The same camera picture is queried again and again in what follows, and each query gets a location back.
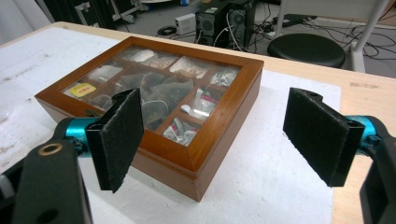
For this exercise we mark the white metal frame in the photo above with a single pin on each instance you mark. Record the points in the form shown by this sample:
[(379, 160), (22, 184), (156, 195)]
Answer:
[(370, 28)]

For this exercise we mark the silver tea packet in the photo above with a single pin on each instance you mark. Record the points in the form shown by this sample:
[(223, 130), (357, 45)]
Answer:
[(224, 77)]

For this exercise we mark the black round stool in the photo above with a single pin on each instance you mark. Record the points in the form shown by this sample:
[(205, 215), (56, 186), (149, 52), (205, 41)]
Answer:
[(306, 49)]

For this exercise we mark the white box device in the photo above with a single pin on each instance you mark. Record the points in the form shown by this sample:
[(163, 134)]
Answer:
[(186, 23)]

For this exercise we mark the pile of dark mesh tea bags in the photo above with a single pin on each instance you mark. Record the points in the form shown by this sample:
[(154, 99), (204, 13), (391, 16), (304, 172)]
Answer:
[(168, 91)]

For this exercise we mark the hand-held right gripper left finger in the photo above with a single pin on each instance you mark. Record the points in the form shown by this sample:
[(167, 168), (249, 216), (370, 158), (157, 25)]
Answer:
[(121, 140)]

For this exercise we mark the wooden tea box glass lid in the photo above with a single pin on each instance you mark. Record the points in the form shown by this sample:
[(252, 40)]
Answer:
[(218, 124)]

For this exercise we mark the black equipment case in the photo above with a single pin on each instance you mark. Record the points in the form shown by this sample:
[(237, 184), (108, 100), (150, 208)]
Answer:
[(90, 12)]

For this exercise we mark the yellow label tea bag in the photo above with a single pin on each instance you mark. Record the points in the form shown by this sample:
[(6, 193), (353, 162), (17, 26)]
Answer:
[(82, 89)]

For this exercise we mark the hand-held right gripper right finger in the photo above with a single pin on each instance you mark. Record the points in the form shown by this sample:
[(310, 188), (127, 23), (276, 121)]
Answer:
[(317, 133)]

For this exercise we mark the black computer tower green sticker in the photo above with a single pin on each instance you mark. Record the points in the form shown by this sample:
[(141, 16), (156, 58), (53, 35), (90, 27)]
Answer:
[(208, 25)]

